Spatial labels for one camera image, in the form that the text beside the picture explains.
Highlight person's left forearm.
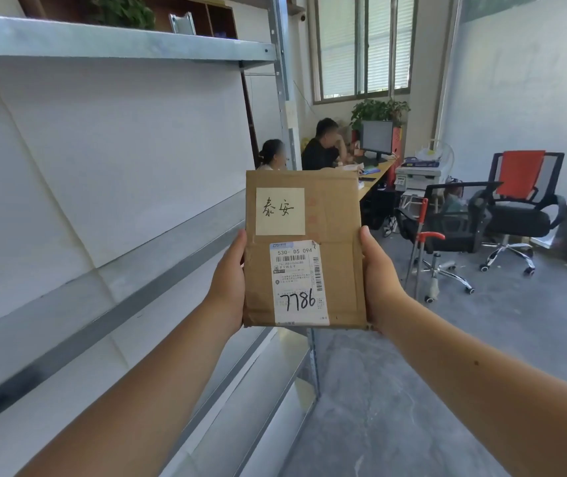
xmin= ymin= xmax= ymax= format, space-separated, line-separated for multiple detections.
xmin=15 ymin=295 xmax=244 ymax=477

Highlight white electric fan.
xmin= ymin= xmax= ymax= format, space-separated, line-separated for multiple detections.
xmin=417 ymin=138 xmax=455 ymax=170

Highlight red handled hand trolley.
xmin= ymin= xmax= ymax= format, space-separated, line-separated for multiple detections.
xmin=403 ymin=197 xmax=446 ymax=299

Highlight black mesh office chair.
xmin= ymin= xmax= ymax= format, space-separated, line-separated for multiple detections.
xmin=396 ymin=181 xmax=504 ymax=304

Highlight window with blinds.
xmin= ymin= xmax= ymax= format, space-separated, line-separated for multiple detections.
xmin=308 ymin=0 xmax=419 ymax=105

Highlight person's left hand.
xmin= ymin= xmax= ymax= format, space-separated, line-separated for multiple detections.
xmin=203 ymin=229 xmax=248 ymax=337

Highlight person's right forearm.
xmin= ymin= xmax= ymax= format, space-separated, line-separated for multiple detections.
xmin=375 ymin=294 xmax=567 ymax=477

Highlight black computer monitor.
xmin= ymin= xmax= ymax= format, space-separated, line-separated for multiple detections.
xmin=360 ymin=120 xmax=394 ymax=163

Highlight brown cardboard parcel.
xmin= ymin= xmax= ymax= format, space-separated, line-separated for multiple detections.
xmin=243 ymin=170 xmax=368 ymax=330

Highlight green leafy plant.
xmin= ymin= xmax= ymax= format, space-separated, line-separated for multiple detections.
xmin=90 ymin=0 xmax=156 ymax=30

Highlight white printer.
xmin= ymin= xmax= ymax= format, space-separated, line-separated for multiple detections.
xmin=394 ymin=161 xmax=444 ymax=194

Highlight black office chair orange back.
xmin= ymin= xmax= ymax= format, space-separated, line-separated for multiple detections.
xmin=468 ymin=150 xmax=567 ymax=277

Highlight grey metal shelving rack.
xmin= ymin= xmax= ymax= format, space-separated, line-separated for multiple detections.
xmin=0 ymin=0 xmax=321 ymax=477

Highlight green potted plant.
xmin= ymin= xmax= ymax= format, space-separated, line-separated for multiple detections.
xmin=350 ymin=98 xmax=411 ymax=132

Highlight person's right hand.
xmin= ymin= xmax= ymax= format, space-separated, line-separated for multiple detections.
xmin=359 ymin=226 xmax=410 ymax=335

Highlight wooden office desk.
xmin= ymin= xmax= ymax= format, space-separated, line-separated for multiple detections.
xmin=335 ymin=156 xmax=399 ymax=201

